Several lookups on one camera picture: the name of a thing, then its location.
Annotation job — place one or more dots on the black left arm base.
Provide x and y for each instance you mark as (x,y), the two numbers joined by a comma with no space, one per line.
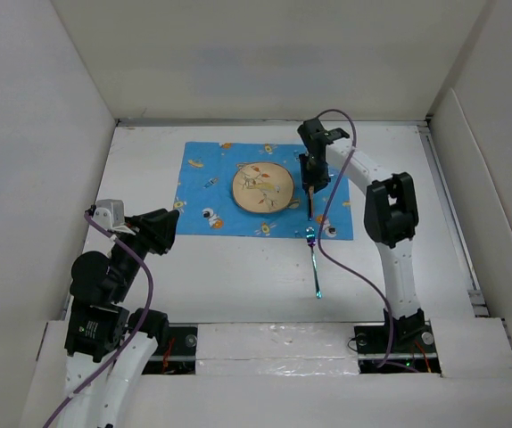
(177,355)

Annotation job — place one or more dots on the aluminium rail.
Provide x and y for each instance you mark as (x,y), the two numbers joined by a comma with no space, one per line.
(466,266)

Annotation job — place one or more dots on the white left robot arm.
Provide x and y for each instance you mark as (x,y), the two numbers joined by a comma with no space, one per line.
(112,330)

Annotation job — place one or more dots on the iridescent knife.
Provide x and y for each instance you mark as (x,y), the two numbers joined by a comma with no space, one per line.
(310,203)

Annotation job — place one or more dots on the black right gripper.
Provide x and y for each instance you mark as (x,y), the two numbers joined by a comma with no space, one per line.
(309,179)

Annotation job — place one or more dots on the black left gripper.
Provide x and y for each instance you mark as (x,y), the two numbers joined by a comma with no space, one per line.
(156,227)

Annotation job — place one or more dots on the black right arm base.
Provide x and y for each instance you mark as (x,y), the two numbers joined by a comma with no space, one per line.
(397,346)

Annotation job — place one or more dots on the iridescent fork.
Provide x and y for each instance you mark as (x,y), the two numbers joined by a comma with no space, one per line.
(311,242)

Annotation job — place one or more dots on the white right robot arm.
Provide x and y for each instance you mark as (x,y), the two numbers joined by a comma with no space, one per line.
(390,216)

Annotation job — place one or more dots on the blue space-print cloth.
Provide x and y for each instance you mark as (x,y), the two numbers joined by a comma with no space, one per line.
(206,206)

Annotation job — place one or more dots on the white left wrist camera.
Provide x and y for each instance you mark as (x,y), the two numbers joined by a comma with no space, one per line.
(109,215)

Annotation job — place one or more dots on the beige bird-pattern plate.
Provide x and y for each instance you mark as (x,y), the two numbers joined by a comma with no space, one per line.
(262,187)

